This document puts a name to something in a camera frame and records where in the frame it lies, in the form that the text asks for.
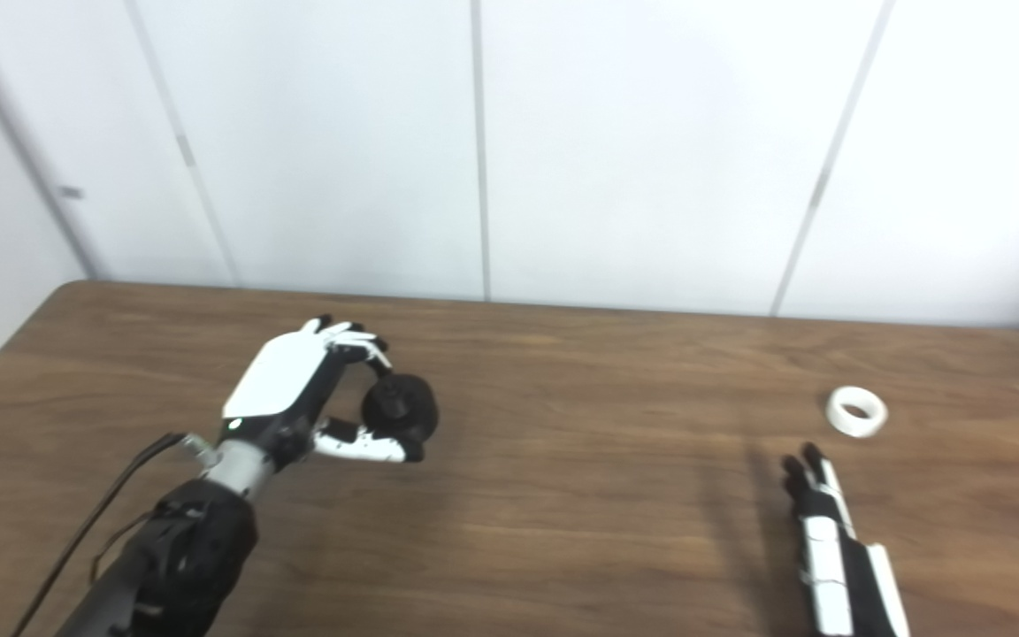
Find round black part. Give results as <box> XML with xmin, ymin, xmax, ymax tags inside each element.
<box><xmin>361</xmin><ymin>374</ymin><xmax>440</xmax><ymax>446</ymax></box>

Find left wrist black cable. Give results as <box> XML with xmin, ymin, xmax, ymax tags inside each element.
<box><xmin>10</xmin><ymin>432</ymin><xmax>214</xmax><ymax>637</ymax></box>

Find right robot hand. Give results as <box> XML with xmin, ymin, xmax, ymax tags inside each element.
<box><xmin>780</xmin><ymin>442</ymin><xmax>912</xmax><ymax>637</ymax></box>

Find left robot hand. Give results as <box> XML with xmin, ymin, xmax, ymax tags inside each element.
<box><xmin>221</xmin><ymin>314</ymin><xmax>425</xmax><ymax>464</ymax></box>

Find white ring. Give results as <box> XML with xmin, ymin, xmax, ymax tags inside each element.
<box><xmin>826</xmin><ymin>386</ymin><xmax>889</xmax><ymax>439</ymax></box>

